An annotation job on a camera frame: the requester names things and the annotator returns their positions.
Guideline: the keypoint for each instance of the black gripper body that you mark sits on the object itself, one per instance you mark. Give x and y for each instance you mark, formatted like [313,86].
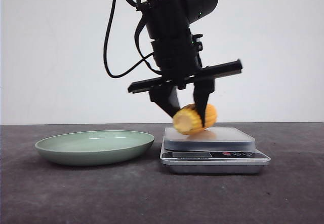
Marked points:
[180,64]

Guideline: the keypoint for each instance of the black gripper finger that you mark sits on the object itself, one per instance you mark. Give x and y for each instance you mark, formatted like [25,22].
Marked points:
[166,98]
[202,90]

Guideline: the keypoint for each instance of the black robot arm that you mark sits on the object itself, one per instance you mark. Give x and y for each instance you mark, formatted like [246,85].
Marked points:
[170,18]

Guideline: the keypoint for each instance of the yellow corn cob piece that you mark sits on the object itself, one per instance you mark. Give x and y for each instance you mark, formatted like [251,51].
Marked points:
[187,120]

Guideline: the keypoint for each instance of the silver digital kitchen scale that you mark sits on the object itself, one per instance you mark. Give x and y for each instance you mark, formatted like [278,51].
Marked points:
[216,150]

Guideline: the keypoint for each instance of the green oval plate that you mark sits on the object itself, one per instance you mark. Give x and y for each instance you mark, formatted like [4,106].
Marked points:
[94,148]

